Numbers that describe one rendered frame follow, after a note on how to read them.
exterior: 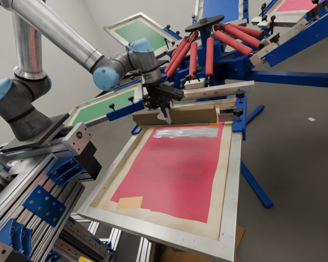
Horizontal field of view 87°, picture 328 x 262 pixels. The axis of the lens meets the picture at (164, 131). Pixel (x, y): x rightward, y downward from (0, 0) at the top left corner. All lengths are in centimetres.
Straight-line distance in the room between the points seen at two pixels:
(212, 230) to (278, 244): 105
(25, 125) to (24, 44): 31
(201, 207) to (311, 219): 120
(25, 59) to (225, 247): 95
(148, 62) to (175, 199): 51
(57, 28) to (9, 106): 40
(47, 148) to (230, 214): 77
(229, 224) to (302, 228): 117
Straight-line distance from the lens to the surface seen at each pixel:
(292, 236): 166
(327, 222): 176
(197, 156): 78
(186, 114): 75
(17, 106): 91
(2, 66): 457
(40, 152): 97
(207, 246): 56
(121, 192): 81
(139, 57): 69
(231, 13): 244
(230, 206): 59
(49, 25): 65
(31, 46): 90
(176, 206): 66
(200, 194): 67
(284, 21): 176
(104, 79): 59
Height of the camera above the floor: 151
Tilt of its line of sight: 34 degrees down
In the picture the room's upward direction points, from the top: 22 degrees counter-clockwise
